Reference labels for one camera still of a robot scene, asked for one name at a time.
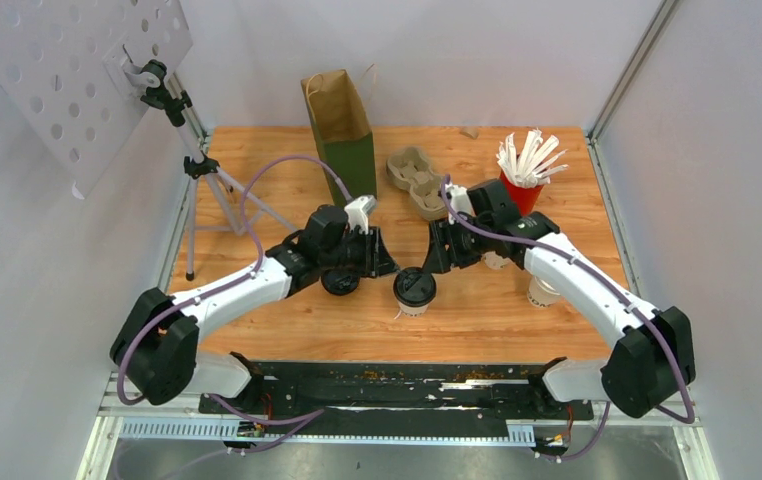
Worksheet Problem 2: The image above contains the wrapped white straws bundle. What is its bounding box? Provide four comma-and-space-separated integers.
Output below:
496, 129, 569, 188

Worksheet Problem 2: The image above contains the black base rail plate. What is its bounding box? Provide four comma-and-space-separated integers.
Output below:
198, 361, 594, 438

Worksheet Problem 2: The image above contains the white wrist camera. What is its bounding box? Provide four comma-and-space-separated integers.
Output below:
344, 195, 377, 235
441, 183, 474, 223

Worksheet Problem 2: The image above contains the white paper coffee cup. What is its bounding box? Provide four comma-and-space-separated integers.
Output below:
483, 252, 511, 270

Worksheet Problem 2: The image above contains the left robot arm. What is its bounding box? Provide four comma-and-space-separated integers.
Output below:
109, 195, 399, 413

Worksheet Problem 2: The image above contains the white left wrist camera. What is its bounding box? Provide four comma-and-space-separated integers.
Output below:
344, 195, 377, 235

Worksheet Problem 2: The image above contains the red cylindrical straw holder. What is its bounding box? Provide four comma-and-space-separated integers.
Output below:
499, 171, 544, 216

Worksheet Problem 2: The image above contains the cardboard cup carrier stack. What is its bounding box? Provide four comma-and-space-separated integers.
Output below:
386, 146, 447, 221

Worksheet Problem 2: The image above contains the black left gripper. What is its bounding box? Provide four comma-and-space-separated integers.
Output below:
321, 226, 403, 280

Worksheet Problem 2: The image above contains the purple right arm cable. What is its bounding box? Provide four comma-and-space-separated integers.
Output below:
439, 174, 697, 425

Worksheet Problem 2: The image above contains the white tripod stand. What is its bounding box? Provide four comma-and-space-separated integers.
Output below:
128, 59, 297, 281

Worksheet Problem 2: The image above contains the white perforated board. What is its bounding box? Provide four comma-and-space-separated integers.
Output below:
0, 0, 193, 198

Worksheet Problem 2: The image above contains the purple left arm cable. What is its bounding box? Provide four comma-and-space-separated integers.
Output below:
115, 154, 356, 407

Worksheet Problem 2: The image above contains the white paper cup stack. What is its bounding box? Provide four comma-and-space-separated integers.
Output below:
527, 276, 563, 308

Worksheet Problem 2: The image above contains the green paper bag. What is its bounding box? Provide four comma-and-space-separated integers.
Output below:
300, 69, 378, 206

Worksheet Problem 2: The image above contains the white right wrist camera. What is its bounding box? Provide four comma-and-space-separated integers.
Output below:
441, 183, 474, 223

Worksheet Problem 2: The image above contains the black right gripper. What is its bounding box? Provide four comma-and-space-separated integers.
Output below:
422, 214, 493, 275

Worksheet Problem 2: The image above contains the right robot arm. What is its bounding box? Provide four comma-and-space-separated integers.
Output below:
422, 177, 696, 424

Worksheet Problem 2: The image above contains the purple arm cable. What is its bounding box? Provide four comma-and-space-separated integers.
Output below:
115, 154, 356, 407
439, 174, 697, 425

